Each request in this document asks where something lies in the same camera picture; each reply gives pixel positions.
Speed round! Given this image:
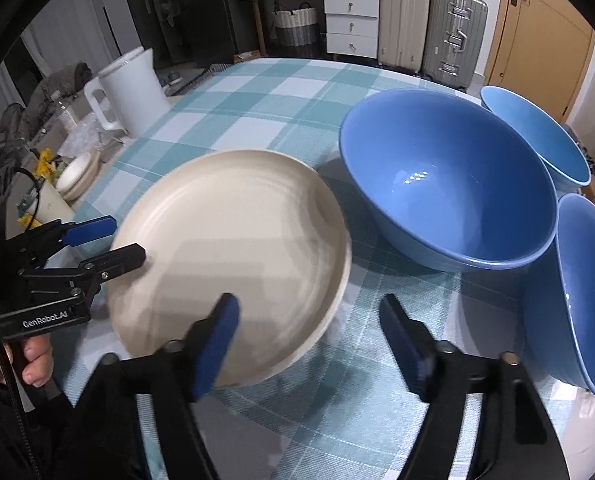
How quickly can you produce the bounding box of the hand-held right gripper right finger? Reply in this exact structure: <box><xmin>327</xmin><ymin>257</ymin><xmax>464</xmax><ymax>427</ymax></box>
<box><xmin>379</xmin><ymin>293</ymin><xmax>571</xmax><ymax>480</ymax></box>

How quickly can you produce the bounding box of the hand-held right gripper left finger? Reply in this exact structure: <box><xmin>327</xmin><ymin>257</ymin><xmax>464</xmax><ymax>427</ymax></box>
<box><xmin>74</xmin><ymin>291</ymin><xmax>241</xmax><ymax>480</ymax></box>

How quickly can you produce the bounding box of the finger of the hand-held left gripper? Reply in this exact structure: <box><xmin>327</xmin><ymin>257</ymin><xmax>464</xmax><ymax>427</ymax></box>
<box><xmin>52</xmin><ymin>216</ymin><xmax>118</xmax><ymax>247</ymax></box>
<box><xmin>78</xmin><ymin>243</ymin><xmax>147</xmax><ymax>294</ymax></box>

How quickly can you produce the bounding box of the blue bowl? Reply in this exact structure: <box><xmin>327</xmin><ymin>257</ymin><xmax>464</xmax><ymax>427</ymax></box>
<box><xmin>524</xmin><ymin>193</ymin><xmax>595</xmax><ymax>399</ymax></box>
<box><xmin>480</xmin><ymin>85</ymin><xmax>593</xmax><ymax>197</ymax></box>
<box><xmin>339</xmin><ymin>88</ymin><xmax>559</xmax><ymax>272</ymax></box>

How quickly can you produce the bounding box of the person's left forearm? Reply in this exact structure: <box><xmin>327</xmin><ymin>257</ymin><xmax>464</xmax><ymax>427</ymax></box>
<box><xmin>0</xmin><ymin>380</ymin><xmax>78</xmax><ymax>480</ymax></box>

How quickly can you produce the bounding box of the person's left hand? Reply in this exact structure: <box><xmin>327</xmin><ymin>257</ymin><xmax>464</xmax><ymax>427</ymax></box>
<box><xmin>0</xmin><ymin>334</ymin><xmax>56</xmax><ymax>388</ymax></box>

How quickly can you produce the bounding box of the cream round lidded container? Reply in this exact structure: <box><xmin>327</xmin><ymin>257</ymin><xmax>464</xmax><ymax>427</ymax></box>
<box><xmin>54</xmin><ymin>152</ymin><xmax>100</xmax><ymax>201</ymax></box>

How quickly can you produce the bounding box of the clear plastic bag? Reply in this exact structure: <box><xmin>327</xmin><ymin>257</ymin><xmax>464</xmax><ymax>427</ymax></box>
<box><xmin>60</xmin><ymin>115</ymin><xmax>123</xmax><ymax>161</ymax></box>

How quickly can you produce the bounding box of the white electric kettle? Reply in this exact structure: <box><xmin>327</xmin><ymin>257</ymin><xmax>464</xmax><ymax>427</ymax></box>
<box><xmin>84</xmin><ymin>46</ymin><xmax>172</xmax><ymax>140</ymax></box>

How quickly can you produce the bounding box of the grey clothes pile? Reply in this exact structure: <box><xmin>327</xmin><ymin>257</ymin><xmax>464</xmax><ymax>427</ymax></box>
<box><xmin>0</xmin><ymin>62</ymin><xmax>93</xmax><ymax>136</ymax></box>

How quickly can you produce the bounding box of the dotted rug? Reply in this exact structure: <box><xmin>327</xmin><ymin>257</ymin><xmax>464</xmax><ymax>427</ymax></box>
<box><xmin>167</xmin><ymin>62</ymin><xmax>233</xmax><ymax>96</ymax></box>

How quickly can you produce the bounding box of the dark refrigerator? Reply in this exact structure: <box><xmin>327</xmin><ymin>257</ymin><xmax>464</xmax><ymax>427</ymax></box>
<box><xmin>174</xmin><ymin>0</ymin><xmax>240</xmax><ymax>68</ymax></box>

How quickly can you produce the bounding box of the woven laundry basket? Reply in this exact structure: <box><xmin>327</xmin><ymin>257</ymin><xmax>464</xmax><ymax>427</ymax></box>
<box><xmin>272</xmin><ymin>4</ymin><xmax>319</xmax><ymax>58</ymax></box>

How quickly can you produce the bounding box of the silver suitcase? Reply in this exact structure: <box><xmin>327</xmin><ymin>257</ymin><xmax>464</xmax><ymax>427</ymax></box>
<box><xmin>421</xmin><ymin>0</ymin><xmax>489</xmax><ymax>93</ymax></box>

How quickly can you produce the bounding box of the white drawer desk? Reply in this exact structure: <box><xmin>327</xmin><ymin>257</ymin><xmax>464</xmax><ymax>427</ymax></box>
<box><xmin>237</xmin><ymin>0</ymin><xmax>381</xmax><ymax>61</ymax></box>

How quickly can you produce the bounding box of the cream suitcase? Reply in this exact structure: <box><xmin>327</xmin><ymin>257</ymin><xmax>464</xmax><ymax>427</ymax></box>
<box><xmin>377</xmin><ymin>0</ymin><xmax>432</xmax><ymax>73</ymax></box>

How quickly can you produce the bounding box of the wooden door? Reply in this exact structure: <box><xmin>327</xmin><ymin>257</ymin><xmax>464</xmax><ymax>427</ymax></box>
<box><xmin>482</xmin><ymin>0</ymin><xmax>595</xmax><ymax>126</ymax></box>

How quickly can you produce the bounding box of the black braided cable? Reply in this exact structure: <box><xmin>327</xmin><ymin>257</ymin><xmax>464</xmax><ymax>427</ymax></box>
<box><xmin>0</xmin><ymin>290</ymin><xmax>45</xmax><ymax>480</ymax></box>

